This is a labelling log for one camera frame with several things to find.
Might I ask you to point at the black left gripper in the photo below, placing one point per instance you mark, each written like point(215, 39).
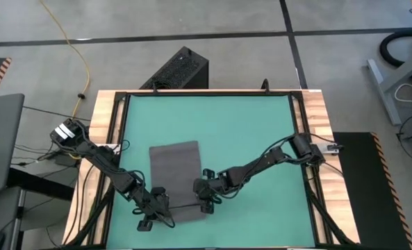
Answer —
point(153, 206)

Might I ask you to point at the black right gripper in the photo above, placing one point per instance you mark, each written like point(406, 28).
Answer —
point(209, 189)

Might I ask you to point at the grey woven towel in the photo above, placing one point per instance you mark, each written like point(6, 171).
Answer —
point(174, 166)

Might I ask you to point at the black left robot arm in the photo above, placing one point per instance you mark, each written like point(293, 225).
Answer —
point(101, 159)

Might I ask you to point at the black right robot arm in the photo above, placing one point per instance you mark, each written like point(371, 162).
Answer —
point(257, 165)

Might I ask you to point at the green table mat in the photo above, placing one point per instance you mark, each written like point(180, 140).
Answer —
point(226, 121)

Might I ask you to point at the black table clamp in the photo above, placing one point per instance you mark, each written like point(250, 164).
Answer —
point(265, 87)

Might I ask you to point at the black computer tower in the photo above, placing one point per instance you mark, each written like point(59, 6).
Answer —
point(178, 71)

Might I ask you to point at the large black hazard-striped mat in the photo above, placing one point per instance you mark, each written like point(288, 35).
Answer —
point(369, 194)

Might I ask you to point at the grey desk top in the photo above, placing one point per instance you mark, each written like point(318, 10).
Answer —
point(0, 139)

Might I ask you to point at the grey metal stand leg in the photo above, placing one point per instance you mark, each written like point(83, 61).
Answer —
point(383, 90)

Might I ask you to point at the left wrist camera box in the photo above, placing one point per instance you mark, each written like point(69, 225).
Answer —
point(158, 191)

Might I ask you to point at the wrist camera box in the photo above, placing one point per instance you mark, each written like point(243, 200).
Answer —
point(208, 173)
point(158, 191)

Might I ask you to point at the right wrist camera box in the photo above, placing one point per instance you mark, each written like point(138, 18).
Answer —
point(208, 173)

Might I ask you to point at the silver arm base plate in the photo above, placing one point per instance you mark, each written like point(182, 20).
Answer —
point(330, 148)
point(117, 148)

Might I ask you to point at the black aluminium rig frame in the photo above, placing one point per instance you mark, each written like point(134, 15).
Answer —
point(209, 93)

